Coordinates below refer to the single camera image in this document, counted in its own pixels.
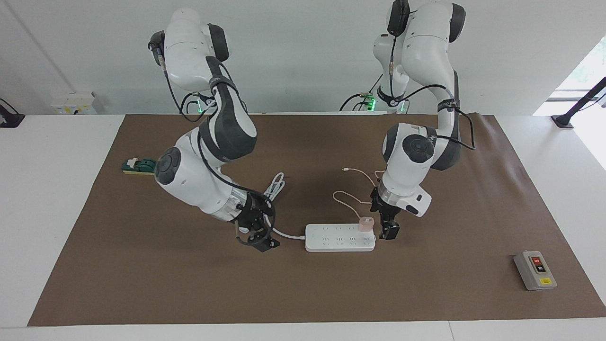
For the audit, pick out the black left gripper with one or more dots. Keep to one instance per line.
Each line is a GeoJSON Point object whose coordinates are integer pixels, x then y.
{"type": "Point", "coordinates": [389, 212]}

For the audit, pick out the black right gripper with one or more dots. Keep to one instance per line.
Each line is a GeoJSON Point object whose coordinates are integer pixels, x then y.
{"type": "Point", "coordinates": [255, 213]}

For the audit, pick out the pink charger adapter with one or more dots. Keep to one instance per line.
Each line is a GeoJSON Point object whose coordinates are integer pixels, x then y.
{"type": "Point", "coordinates": [365, 224]}

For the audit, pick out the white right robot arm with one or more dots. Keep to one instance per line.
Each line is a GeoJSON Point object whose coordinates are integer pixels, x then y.
{"type": "Point", "coordinates": [189, 184]}

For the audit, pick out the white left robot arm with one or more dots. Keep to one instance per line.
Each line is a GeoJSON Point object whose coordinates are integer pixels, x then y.
{"type": "Point", "coordinates": [416, 161]}

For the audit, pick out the brown table mat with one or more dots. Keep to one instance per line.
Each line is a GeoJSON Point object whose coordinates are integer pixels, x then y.
{"type": "Point", "coordinates": [189, 284]}

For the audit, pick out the grey push button box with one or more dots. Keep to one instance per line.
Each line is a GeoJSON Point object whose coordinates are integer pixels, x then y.
{"type": "Point", "coordinates": [532, 274]}

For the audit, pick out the black slanted stand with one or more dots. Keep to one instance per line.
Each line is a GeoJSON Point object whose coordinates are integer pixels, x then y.
{"type": "Point", "coordinates": [563, 121]}

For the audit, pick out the black table clamp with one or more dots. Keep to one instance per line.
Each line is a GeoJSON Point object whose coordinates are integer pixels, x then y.
{"type": "Point", "coordinates": [9, 121]}

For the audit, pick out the green knife switch yellow base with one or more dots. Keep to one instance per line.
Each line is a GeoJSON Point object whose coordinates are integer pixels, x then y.
{"type": "Point", "coordinates": [139, 166]}

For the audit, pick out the white wall socket box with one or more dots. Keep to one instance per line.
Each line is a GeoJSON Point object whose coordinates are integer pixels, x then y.
{"type": "Point", "coordinates": [73, 102]}

